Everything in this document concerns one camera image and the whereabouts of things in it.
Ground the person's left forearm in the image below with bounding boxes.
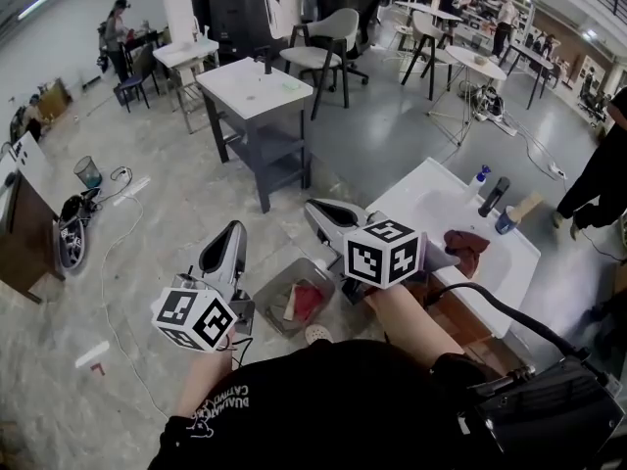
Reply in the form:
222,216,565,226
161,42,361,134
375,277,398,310
173,345,236,418

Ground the white sink basin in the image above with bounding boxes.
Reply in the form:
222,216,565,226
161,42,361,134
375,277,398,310
364,157,543,340

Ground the dark red cloth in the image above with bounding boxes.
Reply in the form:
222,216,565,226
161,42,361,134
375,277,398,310
443,229,492,279

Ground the person's white clog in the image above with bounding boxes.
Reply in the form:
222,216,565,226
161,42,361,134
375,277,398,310
305,324,334,346

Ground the dark chair with blue seat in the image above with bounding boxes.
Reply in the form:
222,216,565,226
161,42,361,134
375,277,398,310
113,44,161,115

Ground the blue cup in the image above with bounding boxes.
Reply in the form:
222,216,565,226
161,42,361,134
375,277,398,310
494,206,518,236

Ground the pink cloth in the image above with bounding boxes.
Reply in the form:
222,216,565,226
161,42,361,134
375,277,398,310
291,281,325,322

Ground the thick black hose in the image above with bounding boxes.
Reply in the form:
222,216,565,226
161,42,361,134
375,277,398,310
425,281,589,361

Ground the person's right forearm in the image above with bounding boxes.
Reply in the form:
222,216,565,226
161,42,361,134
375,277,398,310
364,284,464,369

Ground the black faucet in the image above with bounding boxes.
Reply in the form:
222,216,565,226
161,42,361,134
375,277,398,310
254,44,275,75
477,176,511,218

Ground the black and white gear pile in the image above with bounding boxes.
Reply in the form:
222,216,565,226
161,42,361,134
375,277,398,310
462,83,518,136

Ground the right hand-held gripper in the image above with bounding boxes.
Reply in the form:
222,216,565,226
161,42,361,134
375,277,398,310
304,197,423,306

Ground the grey vanity with white top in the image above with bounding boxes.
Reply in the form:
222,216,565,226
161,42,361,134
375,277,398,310
195,56,314,214

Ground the beige chair with black legs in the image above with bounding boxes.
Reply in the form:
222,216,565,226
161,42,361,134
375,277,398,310
400,10,455,102

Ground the white bottle with blue cap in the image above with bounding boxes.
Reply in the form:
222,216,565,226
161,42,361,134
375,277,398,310
462,164,493,205

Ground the tall black machine cabinet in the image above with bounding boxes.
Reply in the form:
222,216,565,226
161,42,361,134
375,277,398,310
189,0,285,61

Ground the wooden vanity cabinet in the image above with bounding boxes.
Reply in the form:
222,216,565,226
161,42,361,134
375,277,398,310
406,281,520,376

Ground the wire mesh waste bin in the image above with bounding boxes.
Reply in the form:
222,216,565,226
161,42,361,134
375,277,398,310
72,155,104,189

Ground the clear plastic container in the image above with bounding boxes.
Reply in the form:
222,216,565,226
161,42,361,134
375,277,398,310
252,257,338,341

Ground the grey backpack rig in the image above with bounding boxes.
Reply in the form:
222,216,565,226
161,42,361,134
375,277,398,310
56,188,105,271

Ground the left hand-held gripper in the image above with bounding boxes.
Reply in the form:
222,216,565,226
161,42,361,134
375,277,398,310
150,219,256,354

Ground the white sink stand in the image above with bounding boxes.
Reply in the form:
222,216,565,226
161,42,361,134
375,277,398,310
152,36,220,134

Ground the grey chair with black legs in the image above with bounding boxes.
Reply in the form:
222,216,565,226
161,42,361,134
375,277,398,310
278,7,369,120

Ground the beige wooden block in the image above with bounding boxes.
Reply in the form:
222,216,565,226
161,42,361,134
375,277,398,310
282,283,298,321

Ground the round white table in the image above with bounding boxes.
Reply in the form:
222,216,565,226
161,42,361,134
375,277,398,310
430,44,508,149

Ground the person's black printed shirt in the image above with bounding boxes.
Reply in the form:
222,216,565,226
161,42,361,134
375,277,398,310
146,338,515,470

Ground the black backpack unit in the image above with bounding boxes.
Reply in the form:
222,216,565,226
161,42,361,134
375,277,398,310
458,354,627,470

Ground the brown vanity with white top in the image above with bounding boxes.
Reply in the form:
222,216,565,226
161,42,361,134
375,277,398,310
0,129,68,306

